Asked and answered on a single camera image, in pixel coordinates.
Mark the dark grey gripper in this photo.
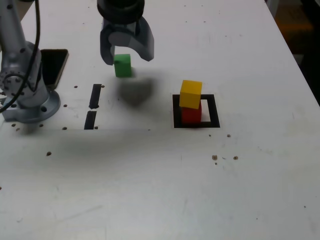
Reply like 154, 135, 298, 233
99, 17, 155, 67

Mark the green cube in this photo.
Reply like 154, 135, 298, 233
113, 53, 133, 78

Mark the yellow cube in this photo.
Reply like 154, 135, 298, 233
179, 79, 203, 110

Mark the red cube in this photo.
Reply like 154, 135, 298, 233
181, 102, 203, 125

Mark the black tape square outline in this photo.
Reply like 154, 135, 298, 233
172, 94, 221, 129

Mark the black smartphone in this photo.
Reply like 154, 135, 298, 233
39, 48, 69, 90

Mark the black tape strip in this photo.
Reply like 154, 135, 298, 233
83, 83, 103, 130

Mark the orange background box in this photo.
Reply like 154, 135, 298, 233
274, 4, 315, 32

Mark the black cable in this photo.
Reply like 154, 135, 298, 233
0, 0, 42, 113

